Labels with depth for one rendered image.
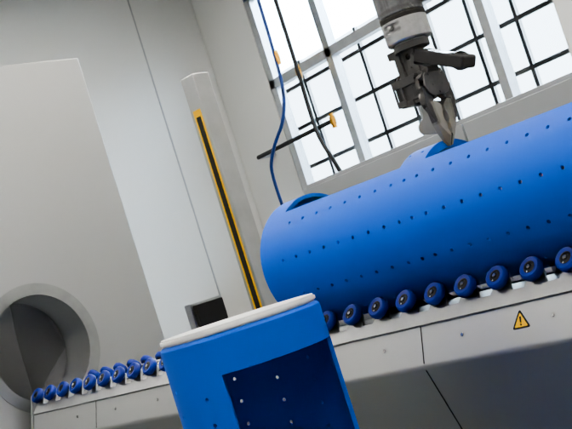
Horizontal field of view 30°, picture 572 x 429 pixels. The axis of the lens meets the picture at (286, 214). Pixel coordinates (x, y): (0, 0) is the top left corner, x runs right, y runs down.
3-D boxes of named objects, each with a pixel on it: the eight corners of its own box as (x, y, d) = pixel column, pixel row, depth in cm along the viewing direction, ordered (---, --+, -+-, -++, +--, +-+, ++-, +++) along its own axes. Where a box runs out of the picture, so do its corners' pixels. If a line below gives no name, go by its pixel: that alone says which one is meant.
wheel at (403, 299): (405, 291, 209) (398, 287, 208) (420, 293, 205) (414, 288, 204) (397, 311, 208) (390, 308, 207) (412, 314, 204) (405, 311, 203)
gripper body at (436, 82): (423, 108, 212) (403, 51, 213) (455, 94, 206) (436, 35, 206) (398, 112, 207) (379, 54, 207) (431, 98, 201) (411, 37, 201)
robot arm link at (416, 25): (434, 10, 207) (403, 13, 200) (443, 34, 206) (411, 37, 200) (401, 27, 213) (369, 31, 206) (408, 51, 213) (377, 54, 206)
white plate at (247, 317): (127, 352, 177) (128, 359, 177) (262, 311, 164) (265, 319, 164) (215, 321, 202) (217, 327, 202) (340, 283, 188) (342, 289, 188)
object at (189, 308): (231, 355, 271) (214, 296, 272) (242, 352, 268) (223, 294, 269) (202, 366, 264) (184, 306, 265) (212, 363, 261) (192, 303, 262)
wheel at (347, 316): (352, 305, 220) (346, 301, 219) (366, 307, 216) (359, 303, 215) (345, 325, 219) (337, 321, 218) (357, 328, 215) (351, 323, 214)
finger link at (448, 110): (442, 150, 210) (427, 105, 210) (465, 140, 205) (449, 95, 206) (431, 152, 208) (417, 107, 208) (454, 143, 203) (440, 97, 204)
